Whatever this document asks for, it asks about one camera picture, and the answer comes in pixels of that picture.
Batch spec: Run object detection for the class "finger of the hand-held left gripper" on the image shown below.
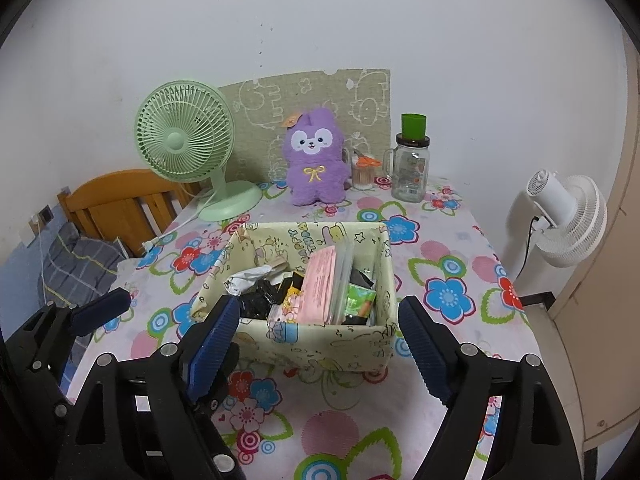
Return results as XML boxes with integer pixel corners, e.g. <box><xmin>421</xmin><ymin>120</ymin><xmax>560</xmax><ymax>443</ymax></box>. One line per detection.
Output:
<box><xmin>10</xmin><ymin>287</ymin><xmax>133</xmax><ymax>411</ymax></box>
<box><xmin>192</xmin><ymin>342</ymin><xmax>241</xmax><ymax>413</ymax></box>

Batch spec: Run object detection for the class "grey plaid pillow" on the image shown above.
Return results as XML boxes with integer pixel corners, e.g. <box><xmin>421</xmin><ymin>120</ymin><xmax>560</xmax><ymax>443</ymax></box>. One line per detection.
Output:
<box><xmin>39</xmin><ymin>222</ymin><xmax>126</xmax><ymax>311</ymax></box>

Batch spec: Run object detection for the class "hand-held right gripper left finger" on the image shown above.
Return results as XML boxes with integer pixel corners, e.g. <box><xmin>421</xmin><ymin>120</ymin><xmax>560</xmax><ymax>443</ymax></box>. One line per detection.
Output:
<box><xmin>65</xmin><ymin>294</ymin><xmax>246</xmax><ymax>480</ymax></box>

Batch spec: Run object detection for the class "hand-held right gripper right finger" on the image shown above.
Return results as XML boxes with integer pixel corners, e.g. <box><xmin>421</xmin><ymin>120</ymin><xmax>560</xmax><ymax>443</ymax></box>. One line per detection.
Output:
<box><xmin>397</xmin><ymin>295</ymin><xmax>583</xmax><ymax>480</ymax></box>

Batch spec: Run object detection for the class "pink packet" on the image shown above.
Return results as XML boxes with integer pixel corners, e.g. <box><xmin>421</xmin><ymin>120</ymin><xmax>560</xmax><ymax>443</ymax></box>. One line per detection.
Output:
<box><xmin>297</xmin><ymin>246</ymin><xmax>351</xmax><ymax>326</ymax></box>

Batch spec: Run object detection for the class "green cartoon packet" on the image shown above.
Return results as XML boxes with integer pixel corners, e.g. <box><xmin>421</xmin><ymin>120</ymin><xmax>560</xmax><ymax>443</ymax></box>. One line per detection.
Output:
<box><xmin>342</xmin><ymin>282</ymin><xmax>377</xmax><ymax>326</ymax></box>

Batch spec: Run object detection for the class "black fan cable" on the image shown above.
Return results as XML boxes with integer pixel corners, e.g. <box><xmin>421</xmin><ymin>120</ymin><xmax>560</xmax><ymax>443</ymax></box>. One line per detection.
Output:
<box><xmin>515</xmin><ymin>217</ymin><xmax>538</xmax><ymax>281</ymax></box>

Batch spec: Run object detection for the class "purple plush toy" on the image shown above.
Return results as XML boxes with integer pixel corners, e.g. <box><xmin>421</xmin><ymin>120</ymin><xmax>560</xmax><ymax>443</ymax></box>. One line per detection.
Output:
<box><xmin>282</xmin><ymin>101</ymin><xmax>351</xmax><ymax>207</ymax></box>

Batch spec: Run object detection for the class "green desk fan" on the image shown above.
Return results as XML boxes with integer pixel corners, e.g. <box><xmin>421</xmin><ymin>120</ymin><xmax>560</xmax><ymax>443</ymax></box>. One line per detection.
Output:
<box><xmin>134</xmin><ymin>80</ymin><xmax>262</xmax><ymax>222</ymax></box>

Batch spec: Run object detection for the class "clear plastic bag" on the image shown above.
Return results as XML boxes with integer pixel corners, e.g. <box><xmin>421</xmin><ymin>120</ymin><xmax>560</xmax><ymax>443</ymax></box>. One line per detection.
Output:
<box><xmin>330</xmin><ymin>240</ymin><xmax>358</xmax><ymax>323</ymax></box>

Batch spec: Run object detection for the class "yellow printed storage box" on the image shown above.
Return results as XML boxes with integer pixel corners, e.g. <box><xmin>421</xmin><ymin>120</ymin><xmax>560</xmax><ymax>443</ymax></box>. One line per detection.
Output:
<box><xmin>191</xmin><ymin>221</ymin><xmax>399</xmax><ymax>373</ymax></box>

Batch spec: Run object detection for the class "black plastic bag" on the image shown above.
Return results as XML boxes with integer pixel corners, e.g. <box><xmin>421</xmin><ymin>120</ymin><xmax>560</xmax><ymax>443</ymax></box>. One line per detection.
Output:
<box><xmin>237</xmin><ymin>270</ymin><xmax>296</xmax><ymax>320</ymax></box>

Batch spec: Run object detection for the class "printed cardboard board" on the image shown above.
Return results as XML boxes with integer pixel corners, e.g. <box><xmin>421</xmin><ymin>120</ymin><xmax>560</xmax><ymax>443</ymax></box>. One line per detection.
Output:
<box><xmin>217</xmin><ymin>68</ymin><xmax>392</xmax><ymax>186</ymax></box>

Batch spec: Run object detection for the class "grey cloth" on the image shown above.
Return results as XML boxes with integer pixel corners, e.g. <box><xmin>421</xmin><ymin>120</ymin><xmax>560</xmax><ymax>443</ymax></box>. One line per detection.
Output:
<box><xmin>350</xmin><ymin>265</ymin><xmax>381</xmax><ymax>291</ymax></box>

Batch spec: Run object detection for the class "glass mug jar green lid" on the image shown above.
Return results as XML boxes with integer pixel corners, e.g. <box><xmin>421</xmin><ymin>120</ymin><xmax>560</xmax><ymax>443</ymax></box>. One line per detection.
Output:
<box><xmin>382</xmin><ymin>113</ymin><xmax>431</xmax><ymax>204</ymax></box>

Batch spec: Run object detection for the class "beige wooden door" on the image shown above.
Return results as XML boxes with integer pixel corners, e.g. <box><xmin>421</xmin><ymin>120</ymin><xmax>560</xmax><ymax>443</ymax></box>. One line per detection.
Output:
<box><xmin>550</xmin><ymin>25</ymin><xmax>640</xmax><ymax>453</ymax></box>

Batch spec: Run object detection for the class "white fan power cable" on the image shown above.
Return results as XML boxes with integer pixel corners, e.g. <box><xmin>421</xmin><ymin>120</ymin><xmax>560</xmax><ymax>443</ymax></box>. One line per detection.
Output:
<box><xmin>142</xmin><ymin>192</ymin><xmax>216</xmax><ymax>253</ymax></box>

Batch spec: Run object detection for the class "white standing fan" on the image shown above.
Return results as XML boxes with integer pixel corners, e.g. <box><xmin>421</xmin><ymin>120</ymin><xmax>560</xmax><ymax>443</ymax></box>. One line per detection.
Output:
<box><xmin>525</xmin><ymin>170</ymin><xmax>608</xmax><ymax>268</ymax></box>

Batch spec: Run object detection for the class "cartoon tissue packet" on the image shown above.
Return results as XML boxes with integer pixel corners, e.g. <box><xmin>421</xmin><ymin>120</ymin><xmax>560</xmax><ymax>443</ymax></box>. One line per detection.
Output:
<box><xmin>267</xmin><ymin>275</ymin><xmax>306</xmax><ymax>328</ymax></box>

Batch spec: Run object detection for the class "floral tablecloth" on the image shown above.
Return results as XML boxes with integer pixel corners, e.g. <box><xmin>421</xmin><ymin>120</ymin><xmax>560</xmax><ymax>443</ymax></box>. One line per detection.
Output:
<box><xmin>67</xmin><ymin>175</ymin><xmax>533</xmax><ymax>480</ymax></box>

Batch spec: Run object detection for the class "cotton swab jar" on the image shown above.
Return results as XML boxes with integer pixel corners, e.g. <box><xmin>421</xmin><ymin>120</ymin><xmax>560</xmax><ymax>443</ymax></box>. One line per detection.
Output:
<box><xmin>350</xmin><ymin>152</ymin><xmax>382</xmax><ymax>191</ymax></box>

